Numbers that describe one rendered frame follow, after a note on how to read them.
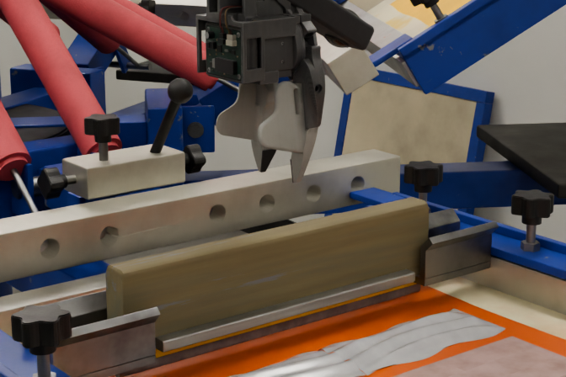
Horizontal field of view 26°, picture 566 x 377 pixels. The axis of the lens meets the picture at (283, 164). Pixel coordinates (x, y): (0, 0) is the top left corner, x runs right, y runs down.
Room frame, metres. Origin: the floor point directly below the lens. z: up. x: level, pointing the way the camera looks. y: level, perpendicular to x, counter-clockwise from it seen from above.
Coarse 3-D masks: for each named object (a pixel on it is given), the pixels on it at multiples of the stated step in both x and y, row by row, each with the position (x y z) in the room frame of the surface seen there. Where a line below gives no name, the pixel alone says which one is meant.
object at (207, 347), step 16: (416, 288) 1.19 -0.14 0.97; (352, 304) 1.14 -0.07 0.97; (368, 304) 1.15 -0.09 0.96; (304, 320) 1.10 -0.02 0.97; (240, 336) 1.05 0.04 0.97; (256, 336) 1.07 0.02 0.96; (176, 352) 1.01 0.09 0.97; (192, 352) 1.02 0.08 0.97; (208, 352) 1.03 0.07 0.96; (144, 368) 0.99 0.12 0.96
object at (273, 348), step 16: (272, 336) 1.09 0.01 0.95; (224, 352) 1.05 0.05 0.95; (240, 352) 1.05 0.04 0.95; (256, 352) 1.05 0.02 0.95; (272, 352) 1.05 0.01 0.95; (288, 352) 1.05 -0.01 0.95; (304, 352) 1.05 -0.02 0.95; (160, 368) 1.01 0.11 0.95; (176, 368) 1.01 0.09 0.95; (192, 368) 1.01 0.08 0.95; (208, 368) 1.01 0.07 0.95; (224, 368) 1.01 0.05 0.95; (240, 368) 1.01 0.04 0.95; (256, 368) 1.01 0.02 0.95
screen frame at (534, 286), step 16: (480, 272) 1.23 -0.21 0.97; (496, 272) 1.22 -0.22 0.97; (512, 272) 1.20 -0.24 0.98; (528, 272) 1.18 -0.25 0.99; (48, 288) 1.12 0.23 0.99; (64, 288) 1.12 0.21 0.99; (80, 288) 1.12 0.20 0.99; (96, 288) 1.13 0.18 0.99; (496, 288) 1.22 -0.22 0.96; (512, 288) 1.20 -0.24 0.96; (528, 288) 1.18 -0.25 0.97; (544, 288) 1.17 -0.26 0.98; (560, 288) 1.15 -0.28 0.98; (0, 304) 1.08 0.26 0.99; (16, 304) 1.08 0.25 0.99; (32, 304) 1.08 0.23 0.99; (544, 304) 1.17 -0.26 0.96; (560, 304) 1.15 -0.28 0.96; (0, 320) 1.06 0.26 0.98
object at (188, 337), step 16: (400, 272) 1.16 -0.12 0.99; (336, 288) 1.11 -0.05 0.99; (352, 288) 1.11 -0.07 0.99; (368, 288) 1.12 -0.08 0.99; (384, 288) 1.13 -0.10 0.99; (288, 304) 1.07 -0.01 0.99; (304, 304) 1.07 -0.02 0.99; (320, 304) 1.08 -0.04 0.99; (224, 320) 1.03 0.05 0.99; (240, 320) 1.03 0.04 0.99; (256, 320) 1.04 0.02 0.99; (272, 320) 1.05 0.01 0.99; (160, 336) 0.99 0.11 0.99; (176, 336) 0.99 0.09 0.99; (192, 336) 0.99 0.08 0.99; (208, 336) 1.00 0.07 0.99
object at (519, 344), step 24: (432, 288) 1.22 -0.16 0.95; (360, 312) 1.15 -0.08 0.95; (384, 312) 1.15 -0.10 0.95; (408, 312) 1.15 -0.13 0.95; (432, 312) 1.15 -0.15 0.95; (480, 312) 1.15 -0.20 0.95; (288, 336) 1.09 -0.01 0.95; (312, 336) 1.09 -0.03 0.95; (336, 336) 1.09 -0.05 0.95; (360, 336) 1.09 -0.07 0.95; (504, 336) 1.09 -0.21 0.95; (528, 336) 1.09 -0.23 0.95; (552, 336) 1.09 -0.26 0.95; (432, 360) 1.03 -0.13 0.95; (456, 360) 1.03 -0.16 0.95; (480, 360) 1.03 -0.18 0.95; (504, 360) 1.03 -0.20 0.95; (528, 360) 1.03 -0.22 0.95; (552, 360) 1.03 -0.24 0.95
